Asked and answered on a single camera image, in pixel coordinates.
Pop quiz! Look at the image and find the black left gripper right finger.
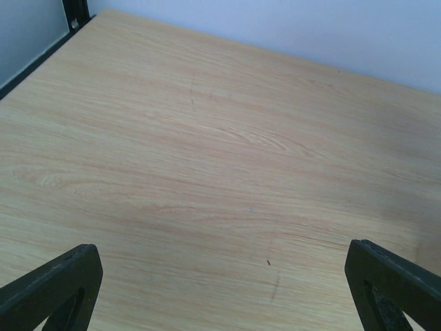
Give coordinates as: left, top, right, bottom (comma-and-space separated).
345, 239, 440, 330

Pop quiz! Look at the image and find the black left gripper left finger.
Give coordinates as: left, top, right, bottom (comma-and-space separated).
1, 244, 103, 330

